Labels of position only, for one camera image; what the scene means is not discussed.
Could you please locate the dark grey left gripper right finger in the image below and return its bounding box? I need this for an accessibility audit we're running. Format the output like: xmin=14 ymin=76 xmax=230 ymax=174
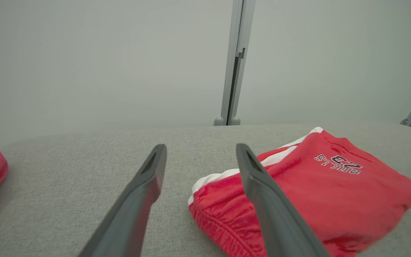
xmin=235 ymin=143 xmax=331 ymax=257

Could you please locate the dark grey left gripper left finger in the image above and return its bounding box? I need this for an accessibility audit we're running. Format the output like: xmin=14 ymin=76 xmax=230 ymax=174
xmin=78 ymin=144 xmax=168 ymax=257

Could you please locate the red Bulls shorts white trim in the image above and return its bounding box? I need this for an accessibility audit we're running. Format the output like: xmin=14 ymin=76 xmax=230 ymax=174
xmin=188 ymin=127 xmax=411 ymax=257

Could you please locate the grey double door frame post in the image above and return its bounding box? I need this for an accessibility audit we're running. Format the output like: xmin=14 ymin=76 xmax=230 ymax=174
xmin=214 ymin=0 xmax=257 ymax=126

